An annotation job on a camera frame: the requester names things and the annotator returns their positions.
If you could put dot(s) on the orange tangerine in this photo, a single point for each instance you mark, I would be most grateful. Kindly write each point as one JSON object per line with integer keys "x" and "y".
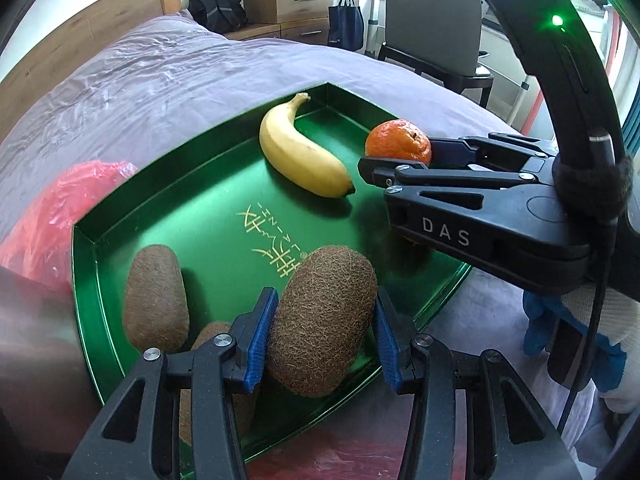
{"x": 395, "y": 140}

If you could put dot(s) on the black backpack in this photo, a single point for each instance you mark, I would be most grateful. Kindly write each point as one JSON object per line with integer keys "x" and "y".
{"x": 217, "y": 7}

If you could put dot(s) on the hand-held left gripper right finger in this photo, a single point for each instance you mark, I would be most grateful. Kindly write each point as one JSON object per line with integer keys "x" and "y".
{"x": 387, "y": 350}

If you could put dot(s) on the pink plastic sheet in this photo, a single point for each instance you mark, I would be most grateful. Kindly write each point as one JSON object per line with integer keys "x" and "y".
{"x": 65, "y": 195}

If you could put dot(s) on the person's right hand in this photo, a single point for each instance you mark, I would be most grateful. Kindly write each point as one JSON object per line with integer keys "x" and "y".
{"x": 537, "y": 327}

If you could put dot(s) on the wooden headboard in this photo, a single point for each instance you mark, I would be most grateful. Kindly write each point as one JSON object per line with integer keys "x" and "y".
{"x": 90, "y": 25}

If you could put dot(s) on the brown kiwi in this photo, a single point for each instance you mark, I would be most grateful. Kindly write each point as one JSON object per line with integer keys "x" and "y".
{"x": 155, "y": 295}
{"x": 207, "y": 334}
{"x": 320, "y": 310}

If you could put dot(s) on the wooden dresser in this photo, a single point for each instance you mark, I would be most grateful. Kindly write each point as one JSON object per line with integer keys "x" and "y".
{"x": 285, "y": 0}

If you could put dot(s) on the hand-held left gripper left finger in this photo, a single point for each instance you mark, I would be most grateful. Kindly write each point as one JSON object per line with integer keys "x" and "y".
{"x": 260, "y": 345}

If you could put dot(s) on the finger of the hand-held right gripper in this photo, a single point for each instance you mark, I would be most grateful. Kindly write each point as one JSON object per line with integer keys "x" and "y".
{"x": 500, "y": 150}
{"x": 425, "y": 176}

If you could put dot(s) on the grey office chair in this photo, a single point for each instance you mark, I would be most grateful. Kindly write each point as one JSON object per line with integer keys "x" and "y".
{"x": 430, "y": 15}

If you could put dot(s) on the bed with purple sheet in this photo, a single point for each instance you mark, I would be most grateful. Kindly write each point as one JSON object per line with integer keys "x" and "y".
{"x": 150, "y": 75}

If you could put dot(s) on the green tray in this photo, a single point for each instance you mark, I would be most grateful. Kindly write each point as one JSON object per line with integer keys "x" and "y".
{"x": 225, "y": 185}

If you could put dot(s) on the dark blue tote bag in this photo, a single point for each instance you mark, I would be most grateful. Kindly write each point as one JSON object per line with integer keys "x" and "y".
{"x": 346, "y": 22}

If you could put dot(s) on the yellow banana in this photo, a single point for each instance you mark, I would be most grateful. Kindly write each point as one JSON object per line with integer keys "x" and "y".
{"x": 300, "y": 155}

